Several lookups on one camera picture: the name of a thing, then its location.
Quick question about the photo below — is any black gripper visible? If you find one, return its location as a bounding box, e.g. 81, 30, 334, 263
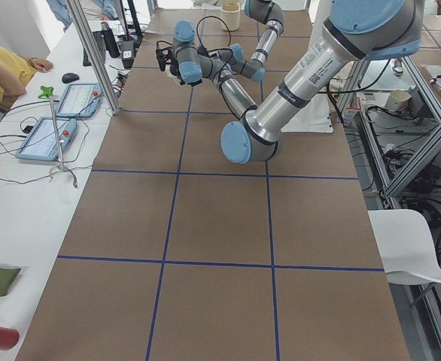
156, 41, 175, 71

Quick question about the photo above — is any black computer mouse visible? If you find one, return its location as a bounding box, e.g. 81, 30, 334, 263
61, 72, 80, 84

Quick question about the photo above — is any white chair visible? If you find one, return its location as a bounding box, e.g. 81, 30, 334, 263
368, 209, 441, 285

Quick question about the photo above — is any blue teach pendant far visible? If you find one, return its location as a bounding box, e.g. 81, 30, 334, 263
56, 83, 103, 118

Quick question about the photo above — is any white ceramic mug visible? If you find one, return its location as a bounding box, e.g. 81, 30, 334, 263
166, 70, 184, 85

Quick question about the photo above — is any cream cylindrical container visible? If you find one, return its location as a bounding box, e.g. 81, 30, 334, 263
220, 1, 241, 32

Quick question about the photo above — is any person in yellow shirt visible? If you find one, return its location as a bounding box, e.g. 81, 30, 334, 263
0, 45, 53, 111

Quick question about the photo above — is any metal stand with green top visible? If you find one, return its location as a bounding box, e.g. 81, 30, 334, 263
38, 86, 78, 189

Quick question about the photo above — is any blue teach pendant near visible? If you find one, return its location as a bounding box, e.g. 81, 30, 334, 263
15, 117, 77, 162

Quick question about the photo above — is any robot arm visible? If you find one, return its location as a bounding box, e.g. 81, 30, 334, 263
212, 0, 284, 83
156, 0, 424, 164

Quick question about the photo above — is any black water bottle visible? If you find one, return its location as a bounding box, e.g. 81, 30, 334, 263
101, 21, 120, 58

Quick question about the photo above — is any blue teach pendant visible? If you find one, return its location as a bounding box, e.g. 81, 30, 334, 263
15, 117, 77, 162
56, 83, 103, 118

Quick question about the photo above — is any aluminium frame post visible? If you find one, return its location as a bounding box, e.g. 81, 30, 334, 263
66, 0, 122, 115

